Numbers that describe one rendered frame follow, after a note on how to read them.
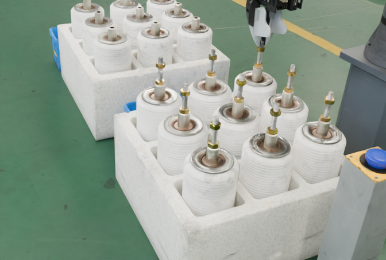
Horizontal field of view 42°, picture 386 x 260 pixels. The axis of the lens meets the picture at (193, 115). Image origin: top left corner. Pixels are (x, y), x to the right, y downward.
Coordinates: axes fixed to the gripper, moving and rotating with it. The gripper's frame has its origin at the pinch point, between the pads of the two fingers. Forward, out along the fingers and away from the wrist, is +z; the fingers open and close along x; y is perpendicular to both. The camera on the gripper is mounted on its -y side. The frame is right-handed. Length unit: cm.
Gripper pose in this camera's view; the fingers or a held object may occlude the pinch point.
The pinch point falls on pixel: (259, 38)
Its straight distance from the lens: 110.2
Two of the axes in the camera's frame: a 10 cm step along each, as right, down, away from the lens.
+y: 5.3, 4.7, -7.1
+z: -0.6, 8.5, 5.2
